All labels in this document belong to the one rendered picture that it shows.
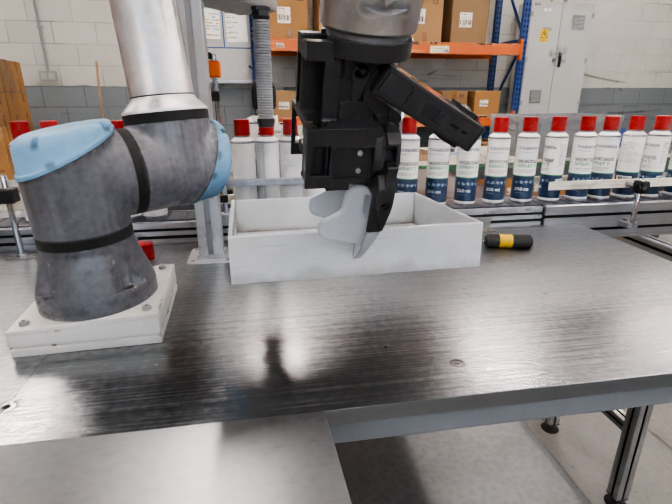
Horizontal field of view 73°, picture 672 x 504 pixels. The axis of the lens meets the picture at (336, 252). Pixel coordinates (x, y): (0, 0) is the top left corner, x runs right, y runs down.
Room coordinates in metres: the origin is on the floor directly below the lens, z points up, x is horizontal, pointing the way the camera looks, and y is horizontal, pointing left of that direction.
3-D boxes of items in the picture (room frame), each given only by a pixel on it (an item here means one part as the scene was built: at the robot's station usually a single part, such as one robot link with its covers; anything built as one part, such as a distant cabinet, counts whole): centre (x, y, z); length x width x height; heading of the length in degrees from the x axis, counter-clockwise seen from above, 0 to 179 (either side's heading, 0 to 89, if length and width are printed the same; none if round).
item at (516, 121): (2.74, -1.26, 0.91); 0.60 x 0.40 x 0.22; 106
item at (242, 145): (1.01, 0.20, 0.98); 0.05 x 0.05 x 0.20
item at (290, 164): (1.03, 0.10, 0.98); 0.05 x 0.05 x 0.20
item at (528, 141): (1.13, -0.46, 0.98); 0.05 x 0.05 x 0.20
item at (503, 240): (0.92, -0.31, 0.84); 0.20 x 0.03 x 0.03; 85
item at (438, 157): (1.09, -0.24, 0.98); 0.05 x 0.05 x 0.20
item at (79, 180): (0.58, 0.33, 1.04); 0.13 x 0.12 x 0.14; 132
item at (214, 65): (0.96, 0.25, 1.05); 0.10 x 0.04 x 0.33; 9
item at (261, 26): (0.92, 0.14, 1.18); 0.04 x 0.04 x 0.21
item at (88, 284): (0.58, 0.33, 0.92); 0.15 x 0.15 x 0.10
